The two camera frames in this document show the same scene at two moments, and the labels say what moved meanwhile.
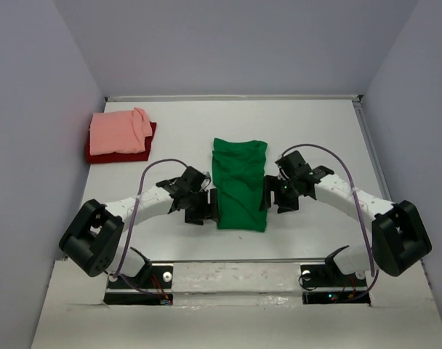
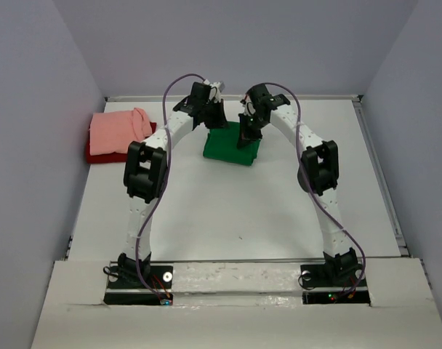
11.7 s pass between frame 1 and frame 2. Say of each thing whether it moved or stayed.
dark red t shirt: stayed
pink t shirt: stayed
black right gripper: moved
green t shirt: moved
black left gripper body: moved
